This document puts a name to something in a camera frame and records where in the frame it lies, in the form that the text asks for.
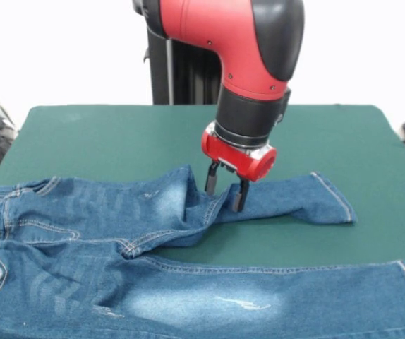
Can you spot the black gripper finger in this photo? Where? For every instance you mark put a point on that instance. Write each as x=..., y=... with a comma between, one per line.
x=211, y=178
x=240, y=196

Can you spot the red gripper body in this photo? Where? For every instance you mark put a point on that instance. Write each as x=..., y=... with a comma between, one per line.
x=234, y=159

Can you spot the blue denim jeans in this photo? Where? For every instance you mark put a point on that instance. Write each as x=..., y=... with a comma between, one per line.
x=82, y=265

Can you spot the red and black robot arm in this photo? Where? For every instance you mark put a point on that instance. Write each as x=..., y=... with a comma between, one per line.
x=245, y=53

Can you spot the dark green table cloth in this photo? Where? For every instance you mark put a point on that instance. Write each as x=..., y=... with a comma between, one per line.
x=118, y=141

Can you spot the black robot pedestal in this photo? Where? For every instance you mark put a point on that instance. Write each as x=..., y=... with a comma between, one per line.
x=185, y=70

